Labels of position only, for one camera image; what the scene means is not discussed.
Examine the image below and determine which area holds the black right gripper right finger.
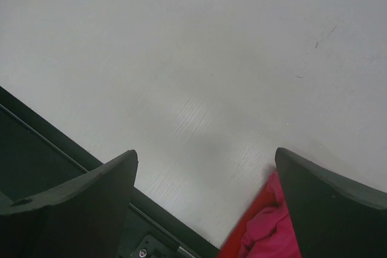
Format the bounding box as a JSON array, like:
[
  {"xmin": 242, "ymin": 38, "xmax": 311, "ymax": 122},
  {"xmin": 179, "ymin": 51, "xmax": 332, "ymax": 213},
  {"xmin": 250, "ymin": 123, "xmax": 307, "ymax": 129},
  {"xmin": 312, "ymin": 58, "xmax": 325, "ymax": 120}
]
[{"xmin": 275, "ymin": 147, "xmax": 386, "ymax": 257}]

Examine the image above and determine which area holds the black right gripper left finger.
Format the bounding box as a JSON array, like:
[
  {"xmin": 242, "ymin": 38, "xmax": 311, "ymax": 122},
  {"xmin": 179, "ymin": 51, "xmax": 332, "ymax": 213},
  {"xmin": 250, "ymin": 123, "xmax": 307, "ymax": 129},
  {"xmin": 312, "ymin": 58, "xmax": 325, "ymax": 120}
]
[{"xmin": 1, "ymin": 150, "xmax": 138, "ymax": 257}]

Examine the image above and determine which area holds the folded pink t shirt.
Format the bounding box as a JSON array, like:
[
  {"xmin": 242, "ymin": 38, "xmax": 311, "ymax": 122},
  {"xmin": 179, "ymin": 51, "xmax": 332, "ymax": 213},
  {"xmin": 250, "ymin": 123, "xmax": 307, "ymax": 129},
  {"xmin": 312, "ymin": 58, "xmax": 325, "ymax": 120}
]
[{"xmin": 238, "ymin": 172, "xmax": 301, "ymax": 258}]

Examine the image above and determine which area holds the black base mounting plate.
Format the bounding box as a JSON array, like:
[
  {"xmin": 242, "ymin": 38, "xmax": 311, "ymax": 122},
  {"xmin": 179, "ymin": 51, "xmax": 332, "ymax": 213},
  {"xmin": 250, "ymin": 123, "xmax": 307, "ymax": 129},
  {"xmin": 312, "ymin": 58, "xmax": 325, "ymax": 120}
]
[{"xmin": 1, "ymin": 89, "xmax": 219, "ymax": 257}]

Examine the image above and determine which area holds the folded red t shirt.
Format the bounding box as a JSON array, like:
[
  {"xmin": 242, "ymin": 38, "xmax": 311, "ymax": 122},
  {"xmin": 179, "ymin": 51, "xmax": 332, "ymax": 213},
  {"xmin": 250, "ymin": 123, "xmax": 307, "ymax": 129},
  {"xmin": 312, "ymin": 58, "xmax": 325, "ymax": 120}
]
[{"xmin": 217, "ymin": 182, "xmax": 276, "ymax": 258}]

